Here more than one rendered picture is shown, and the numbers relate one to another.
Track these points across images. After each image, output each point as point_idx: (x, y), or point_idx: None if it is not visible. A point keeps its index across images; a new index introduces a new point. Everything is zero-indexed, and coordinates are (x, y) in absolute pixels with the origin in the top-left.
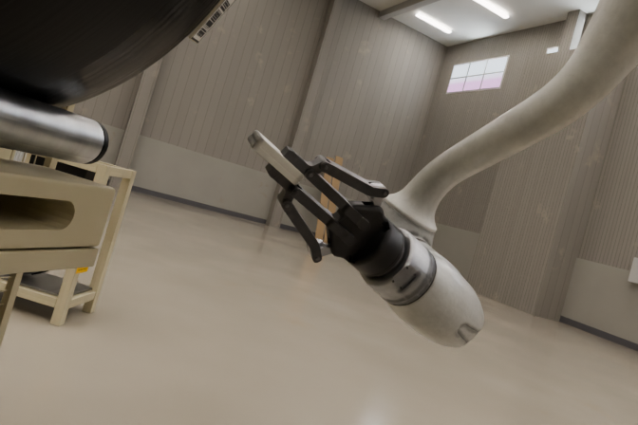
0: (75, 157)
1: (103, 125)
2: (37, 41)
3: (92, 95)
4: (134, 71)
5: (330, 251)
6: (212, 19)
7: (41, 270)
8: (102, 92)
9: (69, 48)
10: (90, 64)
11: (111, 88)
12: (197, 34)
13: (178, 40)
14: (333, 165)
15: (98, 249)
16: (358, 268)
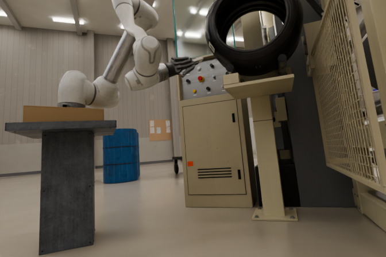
0: (228, 72)
1: (227, 65)
2: (226, 66)
3: (227, 63)
4: (220, 59)
5: (179, 74)
6: (211, 48)
7: (226, 90)
8: (226, 62)
9: (224, 65)
10: (223, 63)
11: (224, 61)
12: (213, 51)
13: (215, 54)
14: (185, 59)
15: (223, 85)
16: (172, 76)
